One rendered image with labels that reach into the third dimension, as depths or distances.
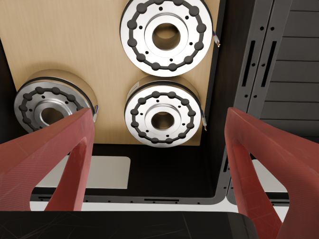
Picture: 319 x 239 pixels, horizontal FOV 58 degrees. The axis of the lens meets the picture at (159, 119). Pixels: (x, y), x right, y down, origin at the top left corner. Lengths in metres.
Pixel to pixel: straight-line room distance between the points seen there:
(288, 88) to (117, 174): 0.26
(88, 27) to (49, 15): 0.04
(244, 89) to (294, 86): 0.15
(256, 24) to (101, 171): 0.27
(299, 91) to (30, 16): 0.36
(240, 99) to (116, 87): 0.18
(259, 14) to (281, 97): 0.19
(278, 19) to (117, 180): 0.27
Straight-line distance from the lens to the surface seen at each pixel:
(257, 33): 0.27
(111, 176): 0.40
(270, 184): 0.42
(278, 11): 0.27
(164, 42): 0.35
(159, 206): 0.77
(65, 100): 0.38
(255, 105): 0.30
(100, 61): 0.38
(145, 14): 0.32
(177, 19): 0.32
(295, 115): 0.46
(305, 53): 0.41
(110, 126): 0.43
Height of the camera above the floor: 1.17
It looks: 54 degrees down
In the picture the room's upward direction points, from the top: 179 degrees counter-clockwise
